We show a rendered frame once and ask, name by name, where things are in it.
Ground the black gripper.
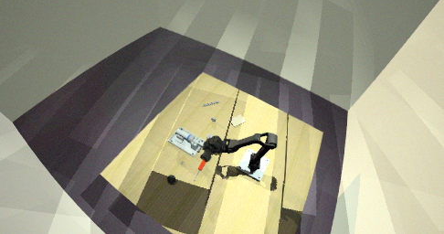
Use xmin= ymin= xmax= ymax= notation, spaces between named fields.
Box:
xmin=202 ymin=135 xmax=222 ymax=162

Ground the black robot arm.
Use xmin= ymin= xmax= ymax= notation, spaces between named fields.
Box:
xmin=205 ymin=132 xmax=278 ymax=173

